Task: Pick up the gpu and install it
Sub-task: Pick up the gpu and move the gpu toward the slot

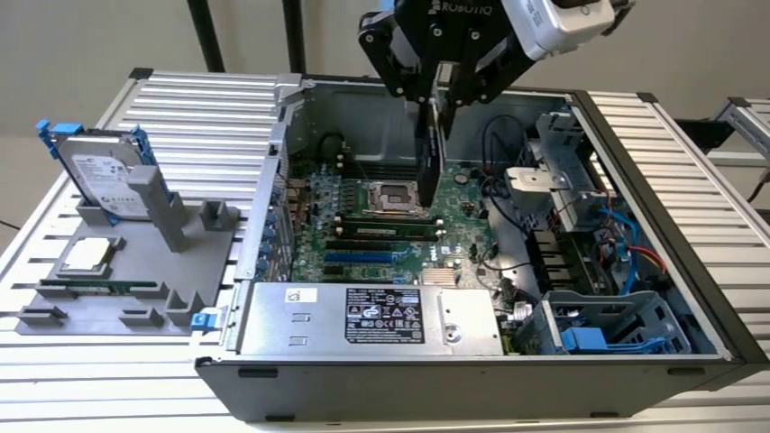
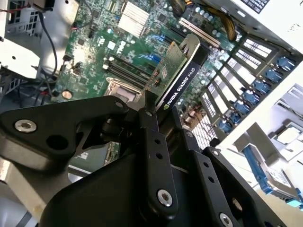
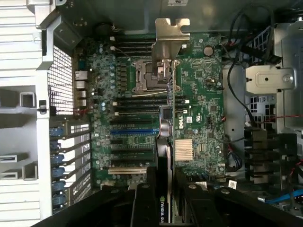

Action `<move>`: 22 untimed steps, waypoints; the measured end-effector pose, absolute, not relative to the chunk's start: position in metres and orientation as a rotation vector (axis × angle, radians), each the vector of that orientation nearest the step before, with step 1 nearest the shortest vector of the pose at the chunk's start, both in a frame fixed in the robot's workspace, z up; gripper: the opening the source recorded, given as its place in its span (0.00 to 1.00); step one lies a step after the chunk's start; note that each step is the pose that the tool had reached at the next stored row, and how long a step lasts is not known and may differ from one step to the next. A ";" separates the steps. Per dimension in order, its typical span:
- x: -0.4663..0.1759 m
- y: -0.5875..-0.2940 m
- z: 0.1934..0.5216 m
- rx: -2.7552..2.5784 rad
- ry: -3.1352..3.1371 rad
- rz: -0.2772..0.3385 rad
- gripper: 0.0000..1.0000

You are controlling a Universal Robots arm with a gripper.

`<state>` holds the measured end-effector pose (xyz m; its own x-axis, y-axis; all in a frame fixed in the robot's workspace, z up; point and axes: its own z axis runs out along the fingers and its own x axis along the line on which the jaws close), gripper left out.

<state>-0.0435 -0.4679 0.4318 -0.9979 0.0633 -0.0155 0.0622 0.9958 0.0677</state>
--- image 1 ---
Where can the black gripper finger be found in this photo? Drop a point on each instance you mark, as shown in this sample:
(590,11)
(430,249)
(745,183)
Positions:
(391,58)
(493,76)

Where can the black graphics card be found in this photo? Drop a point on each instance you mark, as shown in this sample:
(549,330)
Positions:
(432,158)

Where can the black stand pole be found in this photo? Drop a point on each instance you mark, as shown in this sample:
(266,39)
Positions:
(297,36)
(207,36)

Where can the round coin battery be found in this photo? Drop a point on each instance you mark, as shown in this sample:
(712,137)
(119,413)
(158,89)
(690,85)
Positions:
(461,177)

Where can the silver metal drive cage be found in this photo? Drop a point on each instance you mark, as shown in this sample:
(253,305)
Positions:
(553,180)

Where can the CPU socket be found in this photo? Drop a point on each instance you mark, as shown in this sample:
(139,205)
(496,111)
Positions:
(387,196)

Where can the green motherboard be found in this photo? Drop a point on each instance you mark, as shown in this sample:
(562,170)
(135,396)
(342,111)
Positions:
(457,225)

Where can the installed RAM stick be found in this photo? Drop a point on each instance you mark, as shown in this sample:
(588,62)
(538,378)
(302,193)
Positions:
(385,232)

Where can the blue expansion slot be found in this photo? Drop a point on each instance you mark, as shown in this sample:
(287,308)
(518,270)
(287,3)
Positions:
(361,257)

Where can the copper chipset heat sink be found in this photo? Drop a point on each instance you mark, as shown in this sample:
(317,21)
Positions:
(441,278)

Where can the hard disk in blue carrier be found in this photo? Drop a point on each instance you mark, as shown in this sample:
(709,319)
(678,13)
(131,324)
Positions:
(97,176)

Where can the grey parts rack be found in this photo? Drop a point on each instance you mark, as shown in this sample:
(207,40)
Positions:
(199,270)

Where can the silver power supply unit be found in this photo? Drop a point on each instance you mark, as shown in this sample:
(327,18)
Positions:
(313,325)

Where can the blue case latch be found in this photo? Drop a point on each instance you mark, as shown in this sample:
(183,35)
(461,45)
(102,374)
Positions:
(203,321)

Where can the silver CPU chip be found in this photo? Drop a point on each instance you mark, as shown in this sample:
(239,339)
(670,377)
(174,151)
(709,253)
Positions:
(85,252)

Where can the black open PC case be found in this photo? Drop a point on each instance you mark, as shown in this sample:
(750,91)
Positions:
(421,392)

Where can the green loose RAM stick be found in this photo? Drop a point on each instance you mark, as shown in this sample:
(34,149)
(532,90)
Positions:
(90,287)

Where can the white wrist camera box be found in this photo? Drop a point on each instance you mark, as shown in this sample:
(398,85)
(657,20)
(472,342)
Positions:
(560,22)

